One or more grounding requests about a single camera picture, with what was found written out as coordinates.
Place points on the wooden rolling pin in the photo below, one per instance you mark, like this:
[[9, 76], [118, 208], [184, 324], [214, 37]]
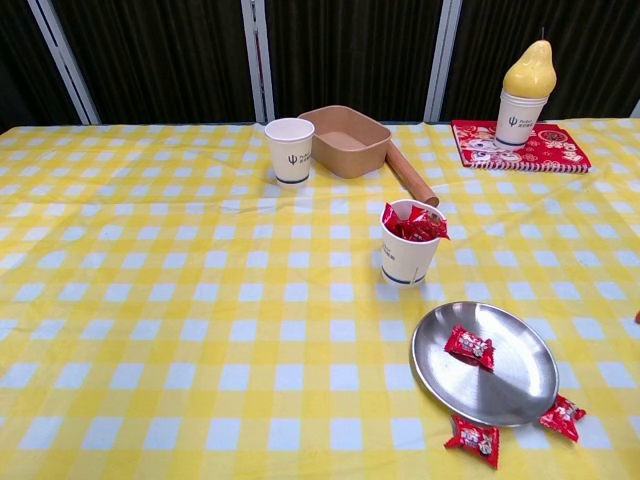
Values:
[[412, 177]]

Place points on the round metal plate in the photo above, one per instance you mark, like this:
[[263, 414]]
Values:
[[500, 380]]

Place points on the red spiral notebook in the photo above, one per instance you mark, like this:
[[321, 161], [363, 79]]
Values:
[[550, 150]]

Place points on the grey metal partition post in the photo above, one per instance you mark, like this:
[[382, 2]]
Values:
[[443, 60], [636, 109], [255, 50], [65, 60]]

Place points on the white paper cup blue logo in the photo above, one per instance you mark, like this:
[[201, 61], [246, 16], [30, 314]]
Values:
[[290, 160], [517, 125], [400, 260]]

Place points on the yellow white checkered tablecloth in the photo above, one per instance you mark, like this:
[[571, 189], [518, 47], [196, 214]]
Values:
[[200, 300]]

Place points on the yellow pear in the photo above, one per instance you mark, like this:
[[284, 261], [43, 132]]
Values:
[[530, 70]]

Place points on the brown paper food box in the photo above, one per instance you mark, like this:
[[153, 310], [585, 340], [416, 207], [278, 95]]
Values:
[[350, 160]]

